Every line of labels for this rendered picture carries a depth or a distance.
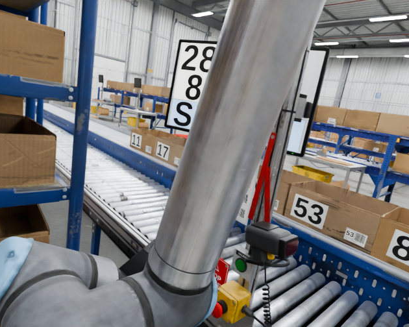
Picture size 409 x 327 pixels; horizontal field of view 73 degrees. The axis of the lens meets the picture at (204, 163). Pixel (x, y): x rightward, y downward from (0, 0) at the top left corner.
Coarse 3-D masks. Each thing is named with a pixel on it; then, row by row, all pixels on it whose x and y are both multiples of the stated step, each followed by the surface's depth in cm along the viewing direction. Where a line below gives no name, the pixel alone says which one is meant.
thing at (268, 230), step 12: (252, 228) 68; (264, 228) 66; (276, 228) 67; (252, 240) 67; (264, 240) 65; (276, 240) 63; (288, 240) 62; (252, 252) 69; (264, 252) 67; (276, 252) 63; (288, 252) 62; (264, 264) 67
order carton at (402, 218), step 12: (384, 216) 107; (396, 216) 123; (408, 216) 123; (384, 228) 105; (396, 228) 102; (408, 228) 99; (384, 240) 105; (372, 252) 108; (384, 252) 105; (396, 264) 102
